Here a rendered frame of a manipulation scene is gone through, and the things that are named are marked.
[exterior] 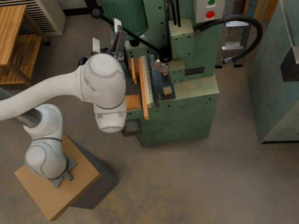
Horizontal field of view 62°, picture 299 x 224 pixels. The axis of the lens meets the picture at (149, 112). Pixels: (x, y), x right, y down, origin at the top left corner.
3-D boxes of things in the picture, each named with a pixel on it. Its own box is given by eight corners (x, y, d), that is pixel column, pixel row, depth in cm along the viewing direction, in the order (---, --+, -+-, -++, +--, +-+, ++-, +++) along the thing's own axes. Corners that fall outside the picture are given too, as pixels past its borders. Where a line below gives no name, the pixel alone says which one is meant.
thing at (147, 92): (137, 21, 155) (135, 15, 151) (140, 21, 155) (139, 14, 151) (147, 108, 131) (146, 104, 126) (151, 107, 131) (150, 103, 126)
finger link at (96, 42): (100, 54, 101) (98, 54, 101) (99, 40, 104) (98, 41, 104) (94, 50, 99) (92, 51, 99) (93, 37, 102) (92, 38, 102)
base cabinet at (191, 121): (136, 101, 235) (117, 55, 171) (198, 90, 231) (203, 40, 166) (141, 147, 217) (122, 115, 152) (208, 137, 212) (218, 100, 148)
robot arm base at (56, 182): (62, 193, 142) (58, 192, 137) (35, 170, 149) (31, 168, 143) (83, 166, 147) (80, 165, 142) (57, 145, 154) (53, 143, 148)
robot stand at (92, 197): (92, 209, 201) (57, 205, 147) (70, 182, 213) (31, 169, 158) (119, 182, 207) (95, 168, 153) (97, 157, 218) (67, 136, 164)
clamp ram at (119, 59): (116, 58, 146) (112, 49, 137) (128, 56, 145) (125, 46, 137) (117, 71, 142) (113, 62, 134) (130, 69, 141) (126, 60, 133)
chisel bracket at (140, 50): (128, 50, 137) (124, 39, 129) (153, 45, 136) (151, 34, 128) (129, 61, 134) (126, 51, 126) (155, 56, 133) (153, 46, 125)
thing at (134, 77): (131, 52, 147) (129, 46, 142) (133, 51, 147) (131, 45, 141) (134, 84, 138) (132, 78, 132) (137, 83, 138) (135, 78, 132)
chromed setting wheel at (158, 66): (153, 71, 132) (150, 57, 121) (176, 67, 131) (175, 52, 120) (154, 76, 131) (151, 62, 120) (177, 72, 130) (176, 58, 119)
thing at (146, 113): (135, 27, 154) (133, 22, 150) (138, 26, 154) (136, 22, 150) (145, 119, 128) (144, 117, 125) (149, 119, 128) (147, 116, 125)
